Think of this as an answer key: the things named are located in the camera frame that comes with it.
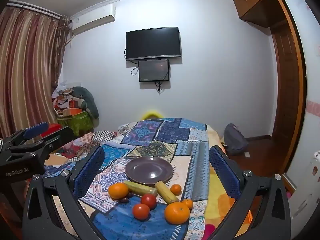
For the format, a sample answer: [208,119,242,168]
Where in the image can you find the yellow plastic object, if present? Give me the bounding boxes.
[141,109,162,120]

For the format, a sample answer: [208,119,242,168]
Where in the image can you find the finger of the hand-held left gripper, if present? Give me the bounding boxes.
[7,126,76,160]
[0,122,50,148]

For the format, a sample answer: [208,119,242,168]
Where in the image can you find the striped brown curtain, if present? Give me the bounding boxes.
[0,4,73,140]

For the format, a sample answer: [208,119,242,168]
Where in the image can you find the green sugarcane segment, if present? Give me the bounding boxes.
[123,180,158,197]

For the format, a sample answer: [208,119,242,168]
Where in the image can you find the purple round plate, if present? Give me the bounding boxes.
[125,156,173,184]

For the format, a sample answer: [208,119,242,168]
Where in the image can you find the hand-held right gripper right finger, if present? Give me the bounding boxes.
[209,145,292,240]

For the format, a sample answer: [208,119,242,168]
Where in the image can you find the black white checkered cloth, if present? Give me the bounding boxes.
[92,130,118,143]

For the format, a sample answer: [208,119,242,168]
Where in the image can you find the red tomato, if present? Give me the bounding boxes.
[132,203,150,221]
[141,194,157,210]

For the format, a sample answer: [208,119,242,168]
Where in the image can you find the large orange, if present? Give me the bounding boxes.
[164,202,191,225]
[108,182,129,200]

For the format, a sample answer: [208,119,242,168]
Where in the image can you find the white wardrobe door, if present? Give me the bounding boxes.
[280,0,320,205]

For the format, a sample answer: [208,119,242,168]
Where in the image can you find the wooden overhead cabinet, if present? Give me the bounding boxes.
[232,0,288,29]

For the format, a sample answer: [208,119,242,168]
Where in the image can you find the white air conditioner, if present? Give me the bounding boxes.
[71,4,116,36]

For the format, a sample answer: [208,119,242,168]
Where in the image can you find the yellow sugarcane segment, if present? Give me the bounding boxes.
[154,181,180,204]

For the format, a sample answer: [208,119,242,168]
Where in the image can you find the wooden door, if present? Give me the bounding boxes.
[269,17,302,143]

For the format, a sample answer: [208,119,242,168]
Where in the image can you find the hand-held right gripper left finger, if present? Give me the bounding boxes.
[22,145,105,240]

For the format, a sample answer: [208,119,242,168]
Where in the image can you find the black wall television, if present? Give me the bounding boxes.
[125,27,181,61]

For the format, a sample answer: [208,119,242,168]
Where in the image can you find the grey backpack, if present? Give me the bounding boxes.
[223,123,249,155]

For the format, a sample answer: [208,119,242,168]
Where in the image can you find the red box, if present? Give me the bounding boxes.
[41,123,62,138]

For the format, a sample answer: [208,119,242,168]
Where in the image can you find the small black wall screen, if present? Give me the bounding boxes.
[138,58,171,82]

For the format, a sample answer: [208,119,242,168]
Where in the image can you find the blue patchwork blanket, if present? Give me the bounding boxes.
[44,117,253,240]

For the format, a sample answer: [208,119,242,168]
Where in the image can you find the grey pillow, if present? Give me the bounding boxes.
[71,87,99,119]

